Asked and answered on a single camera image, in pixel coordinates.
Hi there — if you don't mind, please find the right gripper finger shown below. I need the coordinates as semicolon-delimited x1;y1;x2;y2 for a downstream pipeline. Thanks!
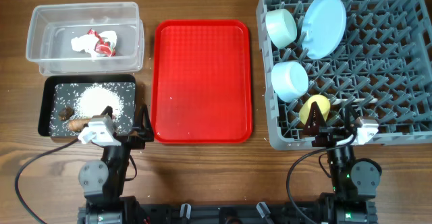
302;102;327;136
344;104;358;130

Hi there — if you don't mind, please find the white rice pile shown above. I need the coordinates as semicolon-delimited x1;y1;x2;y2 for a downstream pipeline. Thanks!
73;84;124;118

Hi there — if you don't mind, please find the yellow cup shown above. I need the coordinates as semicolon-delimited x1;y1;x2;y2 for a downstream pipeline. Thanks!
299;94;331;124

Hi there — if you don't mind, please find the brown food scrap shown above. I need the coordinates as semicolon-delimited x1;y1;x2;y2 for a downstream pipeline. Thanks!
58;106;74;121

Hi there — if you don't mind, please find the small light blue bowl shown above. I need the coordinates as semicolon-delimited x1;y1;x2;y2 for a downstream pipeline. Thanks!
271;61;308;103

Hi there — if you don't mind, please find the red white wrapper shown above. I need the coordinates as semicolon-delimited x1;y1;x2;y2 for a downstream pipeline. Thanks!
71;29;117;59

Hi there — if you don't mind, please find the large light blue plate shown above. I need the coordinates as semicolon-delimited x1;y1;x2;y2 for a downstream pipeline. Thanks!
301;0;347;59

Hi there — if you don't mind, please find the green bowl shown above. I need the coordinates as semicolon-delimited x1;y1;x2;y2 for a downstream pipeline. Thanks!
265;9;297;49

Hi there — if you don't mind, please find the white plastic spoon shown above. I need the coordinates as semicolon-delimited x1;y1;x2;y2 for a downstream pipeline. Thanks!
331;98;378;105

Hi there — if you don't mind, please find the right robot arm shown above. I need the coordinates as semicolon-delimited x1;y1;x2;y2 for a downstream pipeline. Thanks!
304;102;382;224

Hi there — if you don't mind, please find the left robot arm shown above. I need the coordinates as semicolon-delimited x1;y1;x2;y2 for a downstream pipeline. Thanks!
77;105;155;224

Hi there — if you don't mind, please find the grey dishwasher rack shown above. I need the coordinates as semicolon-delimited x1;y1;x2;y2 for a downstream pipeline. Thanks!
256;0;431;145

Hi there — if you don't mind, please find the black tray bin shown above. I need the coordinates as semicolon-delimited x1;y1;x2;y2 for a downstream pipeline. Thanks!
38;74;137;138

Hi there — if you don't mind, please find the red serving tray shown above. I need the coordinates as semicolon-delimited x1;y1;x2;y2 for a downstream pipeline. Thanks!
151;20;252;144

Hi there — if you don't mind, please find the clear plastic bin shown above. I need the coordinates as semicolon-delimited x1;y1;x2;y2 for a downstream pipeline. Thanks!
26;2;144;76

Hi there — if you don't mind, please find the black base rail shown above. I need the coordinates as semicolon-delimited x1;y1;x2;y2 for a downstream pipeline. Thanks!
77;202;377;224

